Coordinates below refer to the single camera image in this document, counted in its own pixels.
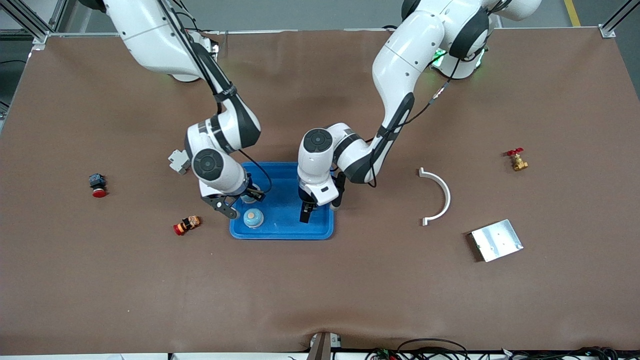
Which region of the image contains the blue plastic tray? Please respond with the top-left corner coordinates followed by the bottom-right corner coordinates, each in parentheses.
top-left (229, 161), bottom-right (335, 241)

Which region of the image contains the grey plastic terminal block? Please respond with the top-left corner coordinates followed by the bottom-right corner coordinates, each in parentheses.
top-left (168, 149), bottom-right (191, 175)

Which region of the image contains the brown table cover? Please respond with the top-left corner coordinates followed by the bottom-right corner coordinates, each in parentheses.
top-left (0, 28), bottom-right (640, 357)

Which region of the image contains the red black push button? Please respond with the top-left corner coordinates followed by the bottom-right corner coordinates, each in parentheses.
top-left (88, 173), bottom-right (108, 199)

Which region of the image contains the square aluminium plate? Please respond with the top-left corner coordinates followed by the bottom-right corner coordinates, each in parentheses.
top-left (470, 219), bottom-right (524, 263)

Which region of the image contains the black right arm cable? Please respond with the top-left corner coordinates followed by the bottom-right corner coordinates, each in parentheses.
top-left (159, 0), bottom-right (274, 196)

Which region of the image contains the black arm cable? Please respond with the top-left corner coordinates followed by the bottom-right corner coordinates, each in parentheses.
top-left (366, 59), bottom-right (455, 189)
top-left (159, 0), bottom-right (274, 196)

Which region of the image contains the red yellow button switch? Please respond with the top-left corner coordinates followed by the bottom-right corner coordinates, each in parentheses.
top-left (173, 215), bottom-right (202, 237)

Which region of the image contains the metal table edge bracket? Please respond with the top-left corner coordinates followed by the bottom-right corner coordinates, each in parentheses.
top-left (307, 331), bottom-right (343, 360)

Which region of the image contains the white half ring bracket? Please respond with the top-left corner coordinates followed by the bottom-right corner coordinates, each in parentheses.
top-left (418, 167), bottom-right (452, 227)

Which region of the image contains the black cable bundle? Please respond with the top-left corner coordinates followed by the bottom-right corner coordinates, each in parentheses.
top-left (365, 338), bottom-right (640, 360)

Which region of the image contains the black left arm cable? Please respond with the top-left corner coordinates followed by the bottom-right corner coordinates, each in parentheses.
top-left (366, 59), bottom-right (455, 189)

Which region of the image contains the brass valve red handle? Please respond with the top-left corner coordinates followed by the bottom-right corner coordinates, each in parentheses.
top-left (506, 148), bottom-right (529, 172)

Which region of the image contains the aluminium frame profile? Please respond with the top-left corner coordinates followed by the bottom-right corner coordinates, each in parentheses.
top-left (599, 0), bottom-right (640, 39)
top-left (0, 0), bottom-right (68, 47)

